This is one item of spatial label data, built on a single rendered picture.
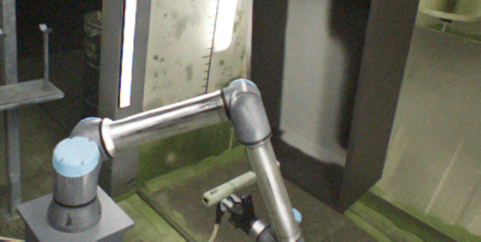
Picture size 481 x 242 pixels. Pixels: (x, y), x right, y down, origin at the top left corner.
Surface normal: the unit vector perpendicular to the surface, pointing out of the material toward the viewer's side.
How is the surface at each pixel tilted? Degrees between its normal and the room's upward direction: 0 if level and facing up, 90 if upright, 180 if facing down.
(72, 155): 5
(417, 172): 57
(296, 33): 102
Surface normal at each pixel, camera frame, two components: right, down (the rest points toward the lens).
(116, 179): 0.64, 0.33
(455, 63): -0.58, -0.38
